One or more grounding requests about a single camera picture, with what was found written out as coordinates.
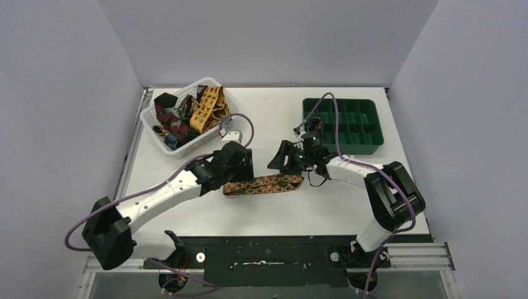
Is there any rolled dark patterned tie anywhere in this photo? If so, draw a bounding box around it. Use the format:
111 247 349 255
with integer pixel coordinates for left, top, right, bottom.
306 117 324 134

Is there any yellow patterned tie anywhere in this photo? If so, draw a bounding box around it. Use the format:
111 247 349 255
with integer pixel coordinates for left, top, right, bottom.
189 85 230 134

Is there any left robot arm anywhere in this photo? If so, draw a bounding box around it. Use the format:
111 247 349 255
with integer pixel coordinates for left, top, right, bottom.
82 141 252 270

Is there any aluminium rail frame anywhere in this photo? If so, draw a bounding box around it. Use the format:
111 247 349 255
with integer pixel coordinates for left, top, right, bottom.
75 243 460 298

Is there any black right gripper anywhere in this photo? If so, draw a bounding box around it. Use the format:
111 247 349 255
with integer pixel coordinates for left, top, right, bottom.
268 140 314 175

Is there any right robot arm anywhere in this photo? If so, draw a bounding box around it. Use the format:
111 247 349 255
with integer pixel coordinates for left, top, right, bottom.
267 132 426 252

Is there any beige paisley patterned tie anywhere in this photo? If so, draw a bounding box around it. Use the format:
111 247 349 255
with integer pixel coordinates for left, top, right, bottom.
222 174 304 196

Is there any dark red patterned tie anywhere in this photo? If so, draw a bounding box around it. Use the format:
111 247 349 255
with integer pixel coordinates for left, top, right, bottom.
154 93 198 148

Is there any dark brown patterned tie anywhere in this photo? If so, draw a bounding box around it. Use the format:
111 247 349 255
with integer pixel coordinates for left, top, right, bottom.
178 85 208 122

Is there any green divided plastic tray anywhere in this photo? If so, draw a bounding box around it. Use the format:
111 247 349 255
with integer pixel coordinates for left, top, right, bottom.
302 98 384 155

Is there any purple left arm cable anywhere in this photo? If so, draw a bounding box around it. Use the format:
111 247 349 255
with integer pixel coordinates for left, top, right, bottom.
64 113 255 298

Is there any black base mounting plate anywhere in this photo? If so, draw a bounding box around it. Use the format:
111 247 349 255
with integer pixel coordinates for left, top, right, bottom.
161 235 391 287

